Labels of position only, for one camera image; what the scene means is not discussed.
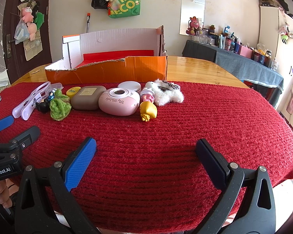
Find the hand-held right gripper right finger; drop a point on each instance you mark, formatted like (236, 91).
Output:
(210, 163)

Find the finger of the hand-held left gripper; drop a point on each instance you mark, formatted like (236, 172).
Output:
(26, 136)
(3, 123)

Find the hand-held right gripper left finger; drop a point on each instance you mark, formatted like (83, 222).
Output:
(80, 163)

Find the large purple plastic clip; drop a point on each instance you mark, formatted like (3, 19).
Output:
(26, 104)

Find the black-haired blue figurine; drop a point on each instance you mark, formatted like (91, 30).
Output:
(42, 106)

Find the green knitted scrunchie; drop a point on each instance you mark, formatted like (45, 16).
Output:
(59, 107)

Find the small clear plastic box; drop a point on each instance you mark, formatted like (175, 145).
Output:
(55, 87)

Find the yellow round tin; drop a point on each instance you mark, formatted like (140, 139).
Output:
(72, 91)

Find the brown rounded case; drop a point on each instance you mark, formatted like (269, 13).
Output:
(88, 98)

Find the pink toy camera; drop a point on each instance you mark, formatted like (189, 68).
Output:
(117, 102)

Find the white fluffy star hair clip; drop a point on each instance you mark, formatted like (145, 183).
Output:
(166, 98)

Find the yellow rubber toy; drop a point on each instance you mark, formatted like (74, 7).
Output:
(149, 111)

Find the pink cartoon toy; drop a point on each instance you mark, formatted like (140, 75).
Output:
(146, 97)

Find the white round compact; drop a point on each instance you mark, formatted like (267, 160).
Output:
(129, 85)

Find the small white bunny clip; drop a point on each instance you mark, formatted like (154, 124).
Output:
(150, 85)

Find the orange and white cardboard box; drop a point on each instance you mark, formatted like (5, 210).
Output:
(136, 70)

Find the person's left hand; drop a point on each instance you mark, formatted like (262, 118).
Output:
(2, 195)

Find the red knitted mat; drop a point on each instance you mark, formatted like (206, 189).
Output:
(161, 139)

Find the dark brown door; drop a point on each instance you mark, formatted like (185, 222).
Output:
(12, 63)

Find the beige hanging organizer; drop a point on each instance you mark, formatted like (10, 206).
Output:
(33, 50)

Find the clear plastic bag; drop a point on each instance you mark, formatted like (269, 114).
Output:
(20, 33)

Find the peach plush toy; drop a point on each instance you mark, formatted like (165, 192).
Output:
(32, 30)

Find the green plush toy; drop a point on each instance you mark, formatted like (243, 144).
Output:
(39, 19)

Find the pink bear plush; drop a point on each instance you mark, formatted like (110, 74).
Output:
(27, 14)

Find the row of bottles and cups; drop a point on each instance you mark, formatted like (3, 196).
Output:
(228, 42)

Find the silver mop pole orange ends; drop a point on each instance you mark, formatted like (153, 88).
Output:
(88, 23)

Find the pink rabbit plush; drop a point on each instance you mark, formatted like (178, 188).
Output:
(194, 24)

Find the white wardrobe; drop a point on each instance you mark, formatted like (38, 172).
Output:
(268, 29)

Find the hanging plush ornaments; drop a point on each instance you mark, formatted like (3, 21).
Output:
(284, 33)

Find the red hanging charm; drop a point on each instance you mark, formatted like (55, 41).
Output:
(109, 8)

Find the dark bag with pattern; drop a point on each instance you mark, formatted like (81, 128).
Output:
(271, 0)

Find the wall mirror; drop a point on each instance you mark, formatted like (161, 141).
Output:
(193, 4)

